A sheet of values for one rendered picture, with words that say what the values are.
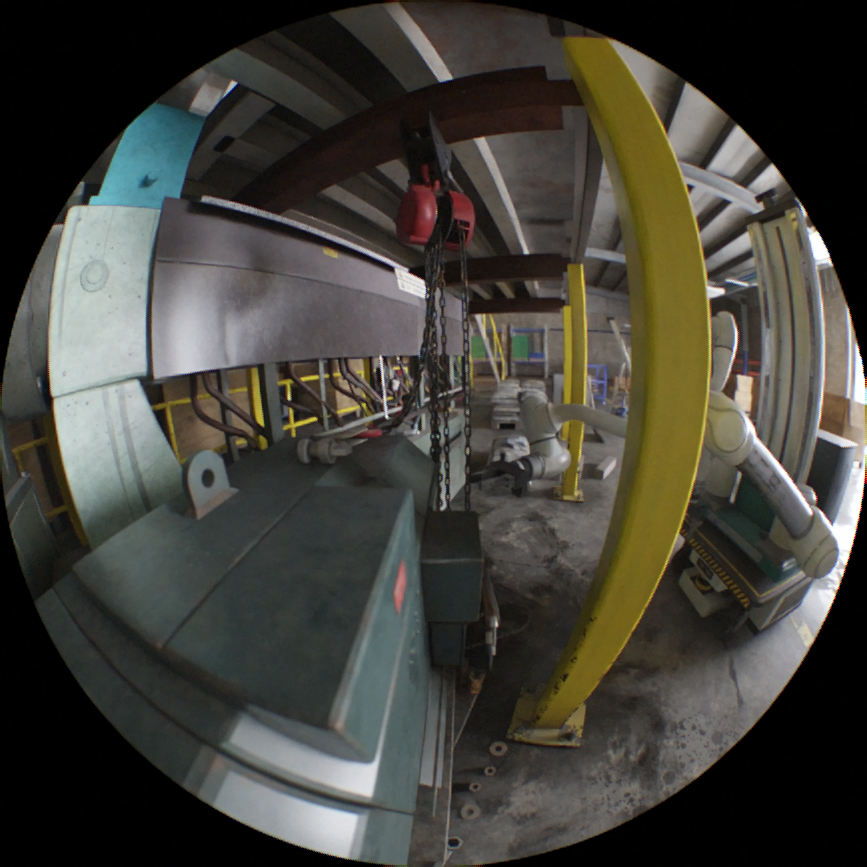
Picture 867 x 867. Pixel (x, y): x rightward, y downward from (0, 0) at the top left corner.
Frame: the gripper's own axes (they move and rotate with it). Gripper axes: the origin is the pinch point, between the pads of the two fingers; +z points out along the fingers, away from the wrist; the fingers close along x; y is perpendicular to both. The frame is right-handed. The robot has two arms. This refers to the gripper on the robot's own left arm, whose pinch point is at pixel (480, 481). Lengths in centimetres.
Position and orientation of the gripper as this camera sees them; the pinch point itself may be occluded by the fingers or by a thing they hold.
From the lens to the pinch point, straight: 86.8
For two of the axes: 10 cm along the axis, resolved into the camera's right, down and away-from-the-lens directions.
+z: -9.1, 1.3, -4.0
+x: 4.2, 2.1, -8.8
